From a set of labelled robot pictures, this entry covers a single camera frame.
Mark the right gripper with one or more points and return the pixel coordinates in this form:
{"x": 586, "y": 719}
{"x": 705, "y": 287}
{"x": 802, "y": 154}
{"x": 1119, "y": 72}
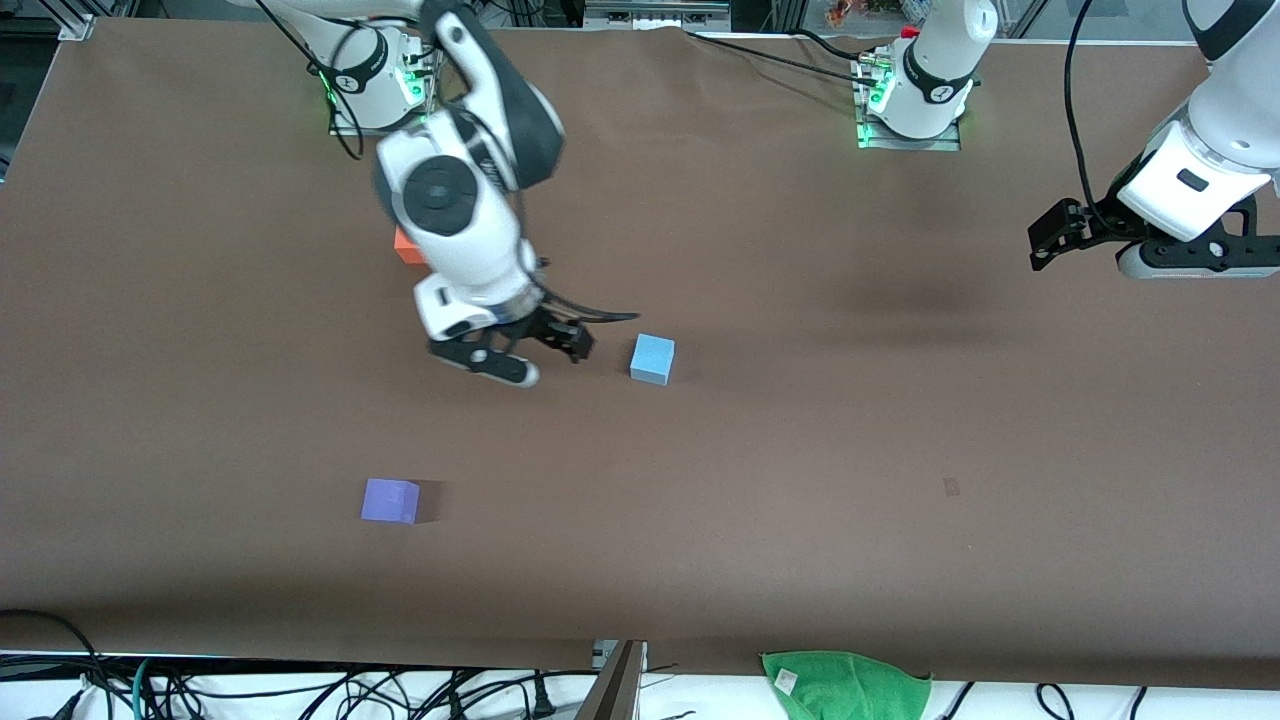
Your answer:
{"x": 548, "y": 329}

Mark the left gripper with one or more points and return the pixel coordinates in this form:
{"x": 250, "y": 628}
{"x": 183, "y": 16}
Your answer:
{"x": 1097, "y": 226}

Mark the light blue foam block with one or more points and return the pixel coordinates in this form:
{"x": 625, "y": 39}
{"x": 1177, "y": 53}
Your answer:
{"x": 652, "y": 358}

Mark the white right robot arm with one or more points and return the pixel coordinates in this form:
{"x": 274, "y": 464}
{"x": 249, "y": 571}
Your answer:
{"x": 470, "y": 245}

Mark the orange foam block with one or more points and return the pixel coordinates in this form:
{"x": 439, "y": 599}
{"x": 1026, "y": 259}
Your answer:
{"x": 405, "y": 250}

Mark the purple foam block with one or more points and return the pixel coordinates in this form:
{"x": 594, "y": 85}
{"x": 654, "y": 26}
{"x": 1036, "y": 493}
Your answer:
{"x": 388, "y": 500}

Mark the brown table cover sheet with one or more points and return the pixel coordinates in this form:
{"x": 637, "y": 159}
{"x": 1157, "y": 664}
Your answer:
{"x": 800, "y": 450}

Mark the colourful toy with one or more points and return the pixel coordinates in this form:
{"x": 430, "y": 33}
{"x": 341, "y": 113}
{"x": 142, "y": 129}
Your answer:
{"x": 860, "y": 12}

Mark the grey device box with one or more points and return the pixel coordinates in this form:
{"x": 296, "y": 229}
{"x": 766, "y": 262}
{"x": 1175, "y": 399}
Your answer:
{"x": 655, "y": 12}

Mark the black power plug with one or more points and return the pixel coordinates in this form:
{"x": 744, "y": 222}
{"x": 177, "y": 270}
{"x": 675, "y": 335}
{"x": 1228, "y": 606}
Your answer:
{"x": 542, "y": 695}

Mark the green cloth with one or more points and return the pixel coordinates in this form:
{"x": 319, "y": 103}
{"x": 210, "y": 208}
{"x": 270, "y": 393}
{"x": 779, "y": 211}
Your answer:
{"x": 850, "y": 690}

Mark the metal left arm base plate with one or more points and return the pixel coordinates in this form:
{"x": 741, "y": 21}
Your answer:
{"x": 940, "y": 145}

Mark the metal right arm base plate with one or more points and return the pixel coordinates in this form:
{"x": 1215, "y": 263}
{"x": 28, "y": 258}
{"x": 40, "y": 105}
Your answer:
{"x": 345, "y": 130}

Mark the aluminium profile post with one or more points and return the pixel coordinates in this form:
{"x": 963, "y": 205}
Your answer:
{"x": 615, "y": 690}

